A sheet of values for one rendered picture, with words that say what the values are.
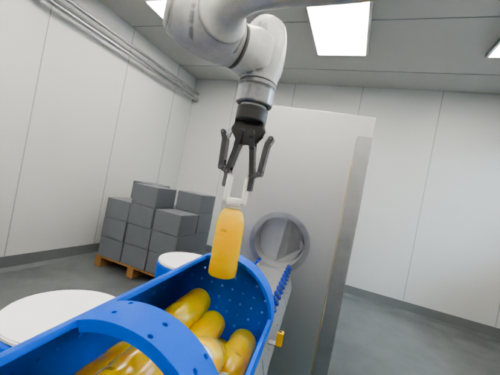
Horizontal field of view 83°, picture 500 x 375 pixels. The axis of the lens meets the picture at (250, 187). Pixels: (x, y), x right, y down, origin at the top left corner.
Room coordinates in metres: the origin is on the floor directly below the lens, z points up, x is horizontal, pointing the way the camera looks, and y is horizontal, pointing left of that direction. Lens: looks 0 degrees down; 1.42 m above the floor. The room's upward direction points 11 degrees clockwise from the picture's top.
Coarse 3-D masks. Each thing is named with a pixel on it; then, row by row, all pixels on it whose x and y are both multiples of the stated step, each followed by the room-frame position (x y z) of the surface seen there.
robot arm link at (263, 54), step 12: (252, 24) 0.65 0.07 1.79; (264, 24) 0.64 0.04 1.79; (276, 24) 0.64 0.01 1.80; (252, 36) 0.61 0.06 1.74; (264, 36) 0.62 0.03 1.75; (276, 36) 0.64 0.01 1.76; (252, 48) 0.61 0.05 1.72; (264, 48) 0.62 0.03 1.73; (276, 48) 0.64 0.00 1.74; (240, 60) 0.62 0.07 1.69; (252, 60) 0.62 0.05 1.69; (264, 60) 0.63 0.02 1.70; (276, 60) 0.65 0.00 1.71; (240, 72) 0.66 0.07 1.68; (252, 72) 0.64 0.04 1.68; (264, 72) 0.64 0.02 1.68; (276, 72) 0.66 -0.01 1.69; (276, 84) 0.67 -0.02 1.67
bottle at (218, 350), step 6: (204, 336) 0.48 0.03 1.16; (210, 336) 0.49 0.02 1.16; (204, 342) 0.45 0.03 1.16; (210, 342) 0.46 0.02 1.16; (216, 342) 0.47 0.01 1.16; (210, 348) 0.44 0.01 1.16; (216, 348) 0.45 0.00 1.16; (222, 348) 0.50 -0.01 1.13; (216, 354) 0.45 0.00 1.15; (222, 354) 0.47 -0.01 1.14; (216, 360) 0.44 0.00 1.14; (222, 360) 0.46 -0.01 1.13; (216, 366) 0.44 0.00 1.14; (222, 366) 0.49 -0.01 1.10
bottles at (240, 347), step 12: (216, 312) 0.71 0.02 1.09; (204, 324) 0.64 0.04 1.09; (216, 324) 0.67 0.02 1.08; (216, 336) 0.65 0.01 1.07; (240, 336) 0.66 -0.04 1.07; (252, 336) 0.69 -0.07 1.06; (228, 348) 0.61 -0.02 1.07; (240, 348) 0.62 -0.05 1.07; (252, 348) 0.66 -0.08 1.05; (228, 360) 0.57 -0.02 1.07; (240, 360) 0.59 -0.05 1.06; (228, 372) 0.55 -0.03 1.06; (240, 372) 0.57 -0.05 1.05
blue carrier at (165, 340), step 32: (160, 288) 0.68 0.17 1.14; (192, 288) 0.80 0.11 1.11; (224, 288) 0.78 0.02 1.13; (256, 288) 0.75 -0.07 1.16; (96, 320) 0.34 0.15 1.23; (128, 320) 0.34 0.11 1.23; (160, 320) 0.36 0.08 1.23; (256, 320) 0.75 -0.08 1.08; (32, 352) 0.36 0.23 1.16; (64, 352) 0.43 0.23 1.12; (96, 352) 0.51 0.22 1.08; (160, 352) 0.32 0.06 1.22; (192, 352) 0.35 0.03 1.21; (256, 352) 0.54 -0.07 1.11
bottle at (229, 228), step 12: (228, 216) 0.65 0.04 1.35; (240, 216) 0.66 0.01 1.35; (216, 228) 0.66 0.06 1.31; (228, 228) 0.65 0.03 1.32; (240, 228) 0.66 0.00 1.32; (216, 240) 0.66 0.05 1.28; (228, 240) 0.65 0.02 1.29; (240, 240) 0.67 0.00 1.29; (216, 252) 0.65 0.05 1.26; (228, 252) 0.65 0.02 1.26; (216, 264) 0.65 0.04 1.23; (228, 264) 0.65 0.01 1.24; (216, 276) 0.65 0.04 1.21; (228, 276) 0.65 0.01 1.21
